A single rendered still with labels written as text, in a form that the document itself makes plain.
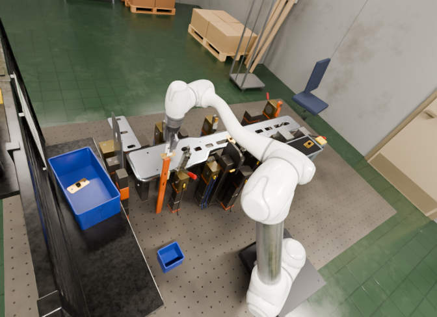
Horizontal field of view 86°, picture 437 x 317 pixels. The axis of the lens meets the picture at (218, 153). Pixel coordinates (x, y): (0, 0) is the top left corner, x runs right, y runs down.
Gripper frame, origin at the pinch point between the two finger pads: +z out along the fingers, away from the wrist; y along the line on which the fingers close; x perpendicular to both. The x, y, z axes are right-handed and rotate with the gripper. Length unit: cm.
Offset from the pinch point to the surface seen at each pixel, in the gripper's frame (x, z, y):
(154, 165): 9.3, 6.5, -3.1
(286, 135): -78, -4, -18
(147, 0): -190, 81, 482
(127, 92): -46, 107, 200
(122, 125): 14.1, 6.5, 32.8
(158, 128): -2.7, 2.0, 19.0
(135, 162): 17.6, 6.4, 2.5
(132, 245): 35, 3, -40
